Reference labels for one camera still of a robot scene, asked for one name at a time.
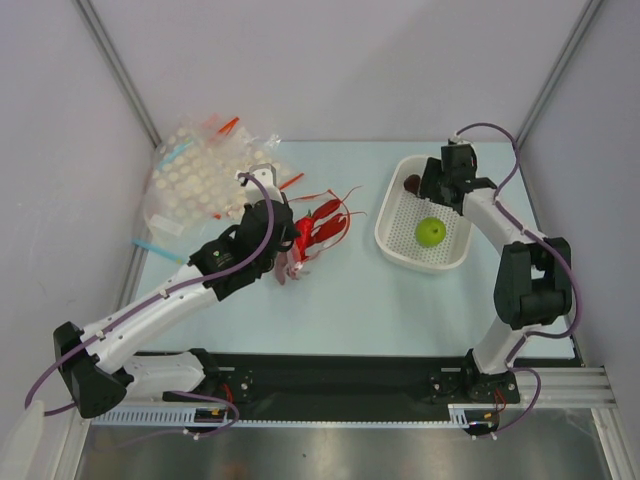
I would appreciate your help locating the white slotted cable duct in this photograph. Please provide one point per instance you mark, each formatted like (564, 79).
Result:
(447, 416)

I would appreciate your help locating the red toy chili pepper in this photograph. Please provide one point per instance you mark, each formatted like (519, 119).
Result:
(305, 226)

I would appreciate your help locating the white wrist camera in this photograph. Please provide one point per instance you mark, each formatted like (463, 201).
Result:
(457, 140)
(259, 182)

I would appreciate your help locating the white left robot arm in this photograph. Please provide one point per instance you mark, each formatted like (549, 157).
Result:
(100, 363)

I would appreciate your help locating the green toy apple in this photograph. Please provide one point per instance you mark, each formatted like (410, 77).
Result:
(430, 232)

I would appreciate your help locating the clear bag with orange zipper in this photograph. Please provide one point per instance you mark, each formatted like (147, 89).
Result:
(310, 235)

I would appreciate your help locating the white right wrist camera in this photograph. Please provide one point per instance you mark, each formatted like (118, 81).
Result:
(457, 140)

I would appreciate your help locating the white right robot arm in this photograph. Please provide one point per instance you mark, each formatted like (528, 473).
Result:
(533, 286)

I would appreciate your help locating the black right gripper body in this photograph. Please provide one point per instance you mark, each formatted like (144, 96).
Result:
(436, 186)

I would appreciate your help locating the red toy lobster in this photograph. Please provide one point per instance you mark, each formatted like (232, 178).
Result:
(330, 225)

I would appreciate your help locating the white perforated plastic basket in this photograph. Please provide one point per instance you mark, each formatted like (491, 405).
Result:
(400, 214)

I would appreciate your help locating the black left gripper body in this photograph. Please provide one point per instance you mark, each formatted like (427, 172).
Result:
(268, 261)

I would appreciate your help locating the dark red toy fruit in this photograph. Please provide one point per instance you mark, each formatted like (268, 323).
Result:
(412, 184)

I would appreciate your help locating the pile of clear zip bags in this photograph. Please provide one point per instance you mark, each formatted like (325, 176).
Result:
(192, 182)

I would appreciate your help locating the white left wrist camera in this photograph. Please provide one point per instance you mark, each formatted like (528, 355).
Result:
(259, 182)

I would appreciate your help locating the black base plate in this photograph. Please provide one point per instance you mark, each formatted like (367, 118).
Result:
(308, 383)

